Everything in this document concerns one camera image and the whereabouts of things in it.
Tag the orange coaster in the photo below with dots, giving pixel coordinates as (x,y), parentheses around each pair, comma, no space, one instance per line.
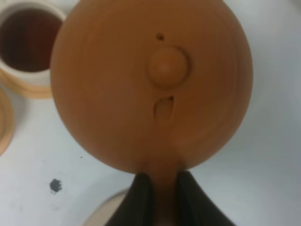
(7,121)
(24,89)

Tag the brown clay teapot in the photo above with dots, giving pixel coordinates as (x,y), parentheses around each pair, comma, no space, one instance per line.
(151,86)

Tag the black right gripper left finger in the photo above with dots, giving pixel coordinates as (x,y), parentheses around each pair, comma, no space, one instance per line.
(140,206)

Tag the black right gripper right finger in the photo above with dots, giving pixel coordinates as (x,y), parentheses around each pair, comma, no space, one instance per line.
(194,207)

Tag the front orange coaster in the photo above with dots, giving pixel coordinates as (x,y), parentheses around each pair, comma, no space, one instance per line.
(24,89)

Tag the rear orange coaster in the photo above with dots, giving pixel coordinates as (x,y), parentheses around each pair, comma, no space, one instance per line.
(7,121)

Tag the beige round teapot saucer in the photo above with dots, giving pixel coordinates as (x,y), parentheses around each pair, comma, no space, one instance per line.
(105,211)

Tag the front white teacup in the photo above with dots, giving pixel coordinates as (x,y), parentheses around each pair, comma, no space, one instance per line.
(28,29)

